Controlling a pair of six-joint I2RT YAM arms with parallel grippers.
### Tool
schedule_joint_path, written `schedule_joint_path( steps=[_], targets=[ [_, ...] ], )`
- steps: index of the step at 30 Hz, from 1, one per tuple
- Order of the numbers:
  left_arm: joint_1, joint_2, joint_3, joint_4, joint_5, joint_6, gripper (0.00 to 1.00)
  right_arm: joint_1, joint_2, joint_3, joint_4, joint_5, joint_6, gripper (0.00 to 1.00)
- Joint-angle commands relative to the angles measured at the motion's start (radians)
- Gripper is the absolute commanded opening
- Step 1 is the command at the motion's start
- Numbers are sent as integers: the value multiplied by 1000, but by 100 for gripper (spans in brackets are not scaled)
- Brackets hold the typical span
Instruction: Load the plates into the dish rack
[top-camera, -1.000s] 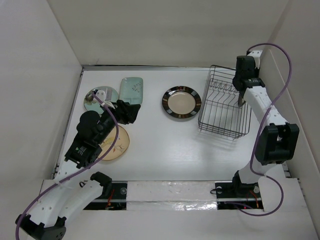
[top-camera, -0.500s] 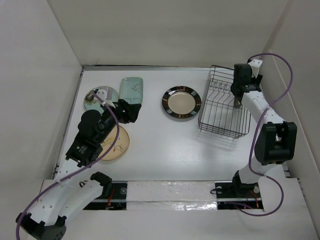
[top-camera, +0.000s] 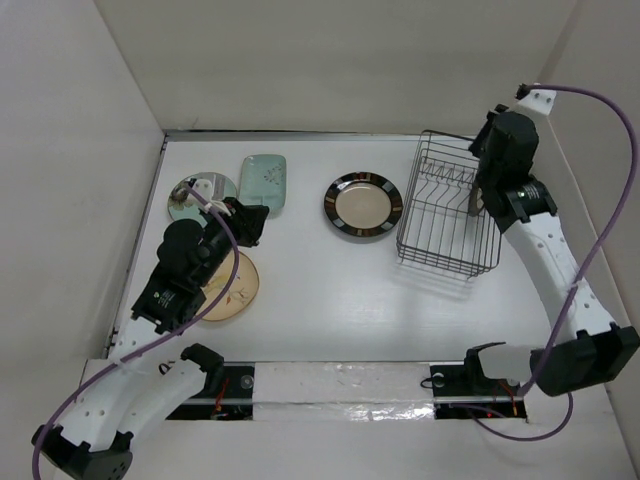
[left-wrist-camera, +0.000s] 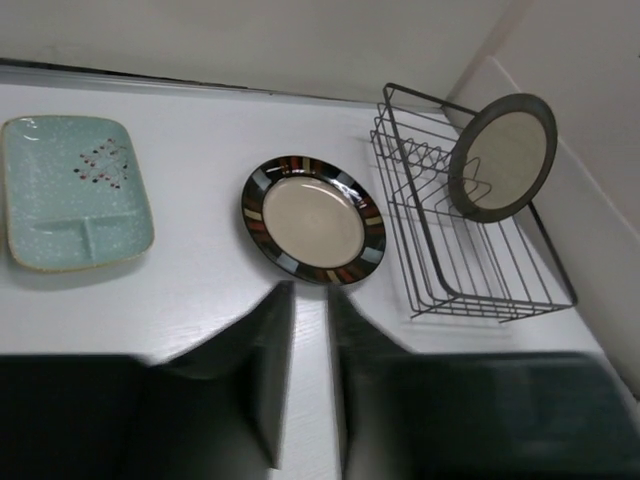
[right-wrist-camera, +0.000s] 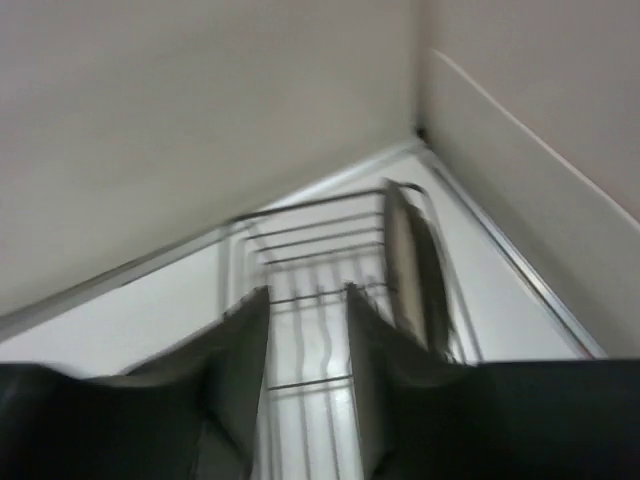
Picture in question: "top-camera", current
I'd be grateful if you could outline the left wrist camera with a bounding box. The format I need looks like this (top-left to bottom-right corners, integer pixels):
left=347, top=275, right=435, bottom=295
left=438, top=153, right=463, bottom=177
left=186, top=177, right=225, bottom=213

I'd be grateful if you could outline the grey rim cream plate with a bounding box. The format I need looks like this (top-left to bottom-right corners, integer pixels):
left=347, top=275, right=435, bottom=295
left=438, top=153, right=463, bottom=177
left=467, top=180, right=484, bottom=217

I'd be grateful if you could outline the tan round bird plate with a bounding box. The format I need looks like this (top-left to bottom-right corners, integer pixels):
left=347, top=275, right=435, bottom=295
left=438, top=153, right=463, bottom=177
left=197, top=252, right=260, bottom=322

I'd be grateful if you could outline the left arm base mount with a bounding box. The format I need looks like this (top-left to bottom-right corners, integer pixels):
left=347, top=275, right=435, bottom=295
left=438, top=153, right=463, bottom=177
left=167, top=363, right=255, bottom=421

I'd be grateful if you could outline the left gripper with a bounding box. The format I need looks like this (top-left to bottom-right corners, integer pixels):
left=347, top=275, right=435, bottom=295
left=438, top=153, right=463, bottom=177
left=193, top=196, right=269, bottom=288

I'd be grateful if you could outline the foil tape strip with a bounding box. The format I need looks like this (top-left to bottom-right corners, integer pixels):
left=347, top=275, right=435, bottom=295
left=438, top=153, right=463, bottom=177
left=252, top=362, right=435, bottom=422

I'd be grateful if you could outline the striped rim round plate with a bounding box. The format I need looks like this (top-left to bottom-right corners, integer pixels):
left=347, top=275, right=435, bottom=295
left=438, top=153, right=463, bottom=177
left=323, top=171, right=404, bottom=239

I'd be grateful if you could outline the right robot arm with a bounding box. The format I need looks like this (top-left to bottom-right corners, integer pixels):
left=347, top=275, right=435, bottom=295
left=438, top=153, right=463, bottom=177
left=461, top=105, right=639, bottom=397

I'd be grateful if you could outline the wire dish rack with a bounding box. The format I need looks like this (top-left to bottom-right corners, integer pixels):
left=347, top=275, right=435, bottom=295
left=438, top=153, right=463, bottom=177
left=396, top=130, right=501, bottom=278

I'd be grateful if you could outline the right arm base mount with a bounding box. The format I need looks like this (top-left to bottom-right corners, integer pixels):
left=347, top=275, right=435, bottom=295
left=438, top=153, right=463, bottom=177
left=420, top=363, right=527, bottom=420

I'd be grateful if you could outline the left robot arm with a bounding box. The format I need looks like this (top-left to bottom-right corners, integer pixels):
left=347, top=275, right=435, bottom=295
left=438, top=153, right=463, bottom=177
left=31, top=195, right=269, bottom=479

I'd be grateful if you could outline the teal rectangular divided plate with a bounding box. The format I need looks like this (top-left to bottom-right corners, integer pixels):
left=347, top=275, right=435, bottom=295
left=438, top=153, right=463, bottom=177
left=238, top=154, right=287, bottom=218

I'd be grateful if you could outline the teal round flower plate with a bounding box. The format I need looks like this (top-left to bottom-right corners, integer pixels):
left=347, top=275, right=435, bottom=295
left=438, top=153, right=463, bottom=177
left=167, top=172, right=237, bottom=226

